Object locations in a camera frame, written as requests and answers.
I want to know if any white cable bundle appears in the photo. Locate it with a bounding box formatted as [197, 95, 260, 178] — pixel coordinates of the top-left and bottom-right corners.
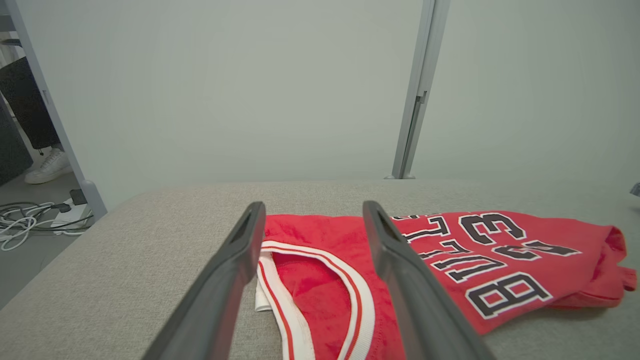
[0, 200, 93, 251]

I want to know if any grey metal partition post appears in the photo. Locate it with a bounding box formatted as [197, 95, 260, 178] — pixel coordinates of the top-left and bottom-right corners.
[0, 0, 108, 221]
[384, 0, 452, 180]

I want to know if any red basketball jersey black lettering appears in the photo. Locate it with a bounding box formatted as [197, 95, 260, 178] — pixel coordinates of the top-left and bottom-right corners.
[255, 211, 638, 360]

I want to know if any white sneaker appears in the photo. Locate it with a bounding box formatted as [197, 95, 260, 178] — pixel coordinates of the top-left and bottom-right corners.
[24, 147, 74, 185]

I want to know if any white power strip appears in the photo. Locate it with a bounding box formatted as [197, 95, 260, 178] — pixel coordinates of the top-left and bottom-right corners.
[50, 197, 91, 231]

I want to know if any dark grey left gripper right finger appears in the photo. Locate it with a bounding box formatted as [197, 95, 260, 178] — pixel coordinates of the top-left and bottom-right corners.
[362, 200, 496, 360]

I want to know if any black trouser leg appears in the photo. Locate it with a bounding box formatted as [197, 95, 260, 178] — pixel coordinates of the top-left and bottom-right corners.
[0, 56, 62, 151]

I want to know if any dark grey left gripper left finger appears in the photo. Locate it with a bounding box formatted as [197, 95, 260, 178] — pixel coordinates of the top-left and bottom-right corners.
[142, 201, 267, 360]

